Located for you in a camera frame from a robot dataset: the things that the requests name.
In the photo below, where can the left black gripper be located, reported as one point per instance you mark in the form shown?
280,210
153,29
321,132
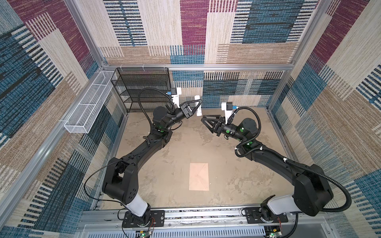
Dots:
187,113

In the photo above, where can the pale pink envelope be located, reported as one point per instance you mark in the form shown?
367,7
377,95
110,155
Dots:
199,177

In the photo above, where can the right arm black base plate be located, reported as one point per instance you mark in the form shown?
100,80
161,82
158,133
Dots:
259,215

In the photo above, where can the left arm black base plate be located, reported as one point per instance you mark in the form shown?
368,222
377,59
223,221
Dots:
151,218

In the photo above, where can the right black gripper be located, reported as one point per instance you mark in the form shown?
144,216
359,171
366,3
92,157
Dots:
218,126

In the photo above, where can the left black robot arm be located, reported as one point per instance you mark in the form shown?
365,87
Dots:
121,180

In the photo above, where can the aluminium mounting rail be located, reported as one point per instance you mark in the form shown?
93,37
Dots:
205,222

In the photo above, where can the black wire mesh shelf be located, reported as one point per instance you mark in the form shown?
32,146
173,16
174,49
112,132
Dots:
128,82

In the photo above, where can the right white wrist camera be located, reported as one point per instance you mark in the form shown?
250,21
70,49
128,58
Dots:
228,109

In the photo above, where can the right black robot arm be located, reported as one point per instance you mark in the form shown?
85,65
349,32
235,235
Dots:
311,191

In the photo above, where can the white glue stick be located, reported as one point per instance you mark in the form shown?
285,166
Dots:
198,103

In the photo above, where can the white wire mesh basket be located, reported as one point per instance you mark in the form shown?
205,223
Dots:
87,110

